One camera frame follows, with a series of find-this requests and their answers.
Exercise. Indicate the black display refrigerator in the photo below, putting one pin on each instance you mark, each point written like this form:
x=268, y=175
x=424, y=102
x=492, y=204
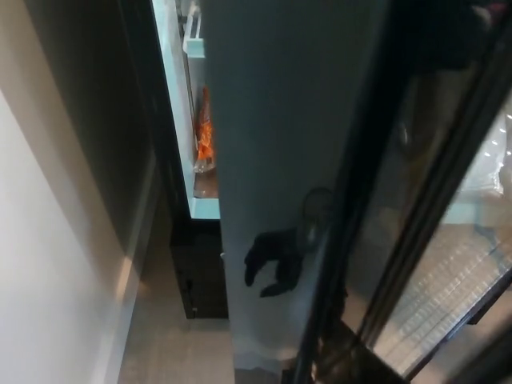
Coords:
x=192, y=256

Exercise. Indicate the glass refrigerator door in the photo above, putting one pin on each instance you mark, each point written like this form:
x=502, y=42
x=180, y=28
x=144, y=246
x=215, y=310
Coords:
x=280, y=120

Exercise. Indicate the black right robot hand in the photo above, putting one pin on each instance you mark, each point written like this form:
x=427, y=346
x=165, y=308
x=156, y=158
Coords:
x=286, y=256

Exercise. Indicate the bag of orange carrots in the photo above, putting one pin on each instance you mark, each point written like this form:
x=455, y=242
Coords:
x=205, y=136

